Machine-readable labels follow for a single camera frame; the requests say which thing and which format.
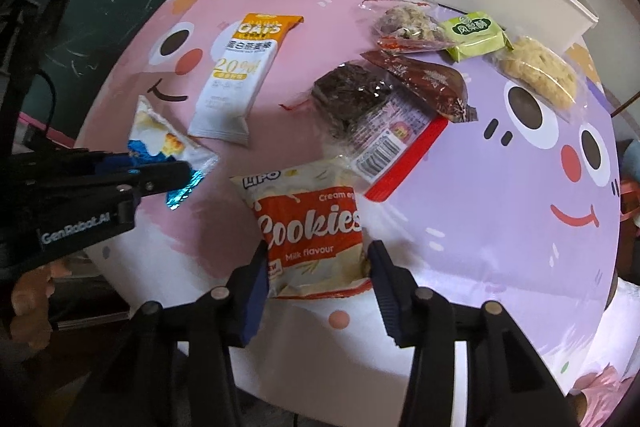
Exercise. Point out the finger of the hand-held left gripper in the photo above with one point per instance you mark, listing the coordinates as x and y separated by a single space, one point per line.
162 176
115 163

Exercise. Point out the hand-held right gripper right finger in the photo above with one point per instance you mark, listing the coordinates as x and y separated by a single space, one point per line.
390 297

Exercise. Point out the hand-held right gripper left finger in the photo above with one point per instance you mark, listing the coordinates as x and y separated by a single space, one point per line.
252 297

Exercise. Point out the blue white snack packet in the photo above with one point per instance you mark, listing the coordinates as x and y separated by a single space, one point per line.
165 142

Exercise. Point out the red white cookie packet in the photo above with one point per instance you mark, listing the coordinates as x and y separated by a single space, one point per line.
310 217

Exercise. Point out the person's left hand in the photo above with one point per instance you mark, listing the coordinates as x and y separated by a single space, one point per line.
30 307

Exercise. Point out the white orange oat bar packet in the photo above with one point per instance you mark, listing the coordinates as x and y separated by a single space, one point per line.
235 82

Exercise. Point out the cartoon printed tablecloth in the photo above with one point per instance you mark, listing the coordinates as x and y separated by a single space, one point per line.
500 232

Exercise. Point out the pink framed green chalkboard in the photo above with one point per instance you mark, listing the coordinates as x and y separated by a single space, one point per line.
100 7

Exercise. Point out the chocolate cake clear packet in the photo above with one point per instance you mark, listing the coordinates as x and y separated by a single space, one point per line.
350 92

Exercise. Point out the dark red star packet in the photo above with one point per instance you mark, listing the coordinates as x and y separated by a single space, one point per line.
430 82

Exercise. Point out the pink quilt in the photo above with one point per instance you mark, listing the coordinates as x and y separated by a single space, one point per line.
600 379

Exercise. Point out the small white pillow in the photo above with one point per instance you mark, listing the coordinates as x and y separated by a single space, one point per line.
622 312

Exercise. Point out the clear yellow rice crisp packet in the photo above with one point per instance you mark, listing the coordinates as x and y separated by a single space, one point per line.
540 69

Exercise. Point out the clear nut cluster packet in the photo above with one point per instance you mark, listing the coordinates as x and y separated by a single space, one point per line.
405 24

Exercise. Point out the green pastry packet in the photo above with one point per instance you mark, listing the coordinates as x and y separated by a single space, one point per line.
472 34

